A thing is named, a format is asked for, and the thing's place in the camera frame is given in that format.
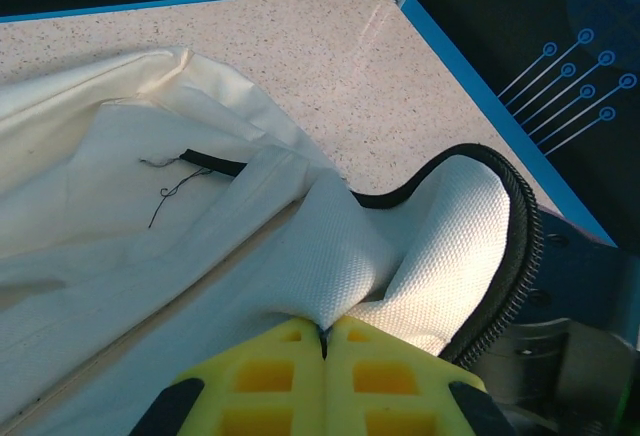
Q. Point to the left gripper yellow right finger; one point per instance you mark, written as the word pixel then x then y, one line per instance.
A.
pixel 390 381

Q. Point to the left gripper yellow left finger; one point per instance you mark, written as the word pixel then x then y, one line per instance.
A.
pixel 260 381

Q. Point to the cream canvas backpack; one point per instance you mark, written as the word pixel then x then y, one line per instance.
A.
pixel 150 206

